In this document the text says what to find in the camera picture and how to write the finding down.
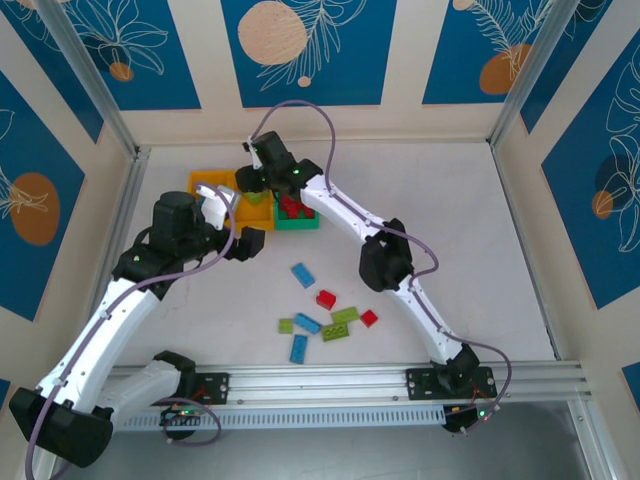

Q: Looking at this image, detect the orange plastic bin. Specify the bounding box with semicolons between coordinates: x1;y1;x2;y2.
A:
188;170;240;201
234;172;276;232

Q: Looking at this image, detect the green plastic bin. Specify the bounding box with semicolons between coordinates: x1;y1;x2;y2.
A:
272;192;321;231

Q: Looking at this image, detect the black controller board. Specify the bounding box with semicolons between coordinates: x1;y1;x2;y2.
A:
444;405;494;434
160;407;201;429

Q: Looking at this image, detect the aluminium table side rail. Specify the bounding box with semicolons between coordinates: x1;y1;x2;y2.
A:
489;144;569;361
117;147;151;261

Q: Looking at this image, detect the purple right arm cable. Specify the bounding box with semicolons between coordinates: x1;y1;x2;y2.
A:
249;99;512;436

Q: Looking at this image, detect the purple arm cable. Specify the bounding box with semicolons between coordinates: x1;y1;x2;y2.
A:
249;99;512;436
24;183;239;476

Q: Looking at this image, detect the aluminium frame post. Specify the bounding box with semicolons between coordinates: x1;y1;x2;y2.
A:
34;0;151;161
489;0;589;149

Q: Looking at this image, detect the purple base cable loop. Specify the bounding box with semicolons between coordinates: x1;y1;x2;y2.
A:
162;394;222;446

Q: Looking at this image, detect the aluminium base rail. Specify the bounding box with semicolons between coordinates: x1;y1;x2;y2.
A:
107;362;586;401

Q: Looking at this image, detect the white slotted cable duct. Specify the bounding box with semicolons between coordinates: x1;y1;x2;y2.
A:
114;403;446;431

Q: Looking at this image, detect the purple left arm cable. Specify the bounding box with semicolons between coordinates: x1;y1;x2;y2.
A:
24;183;239;476

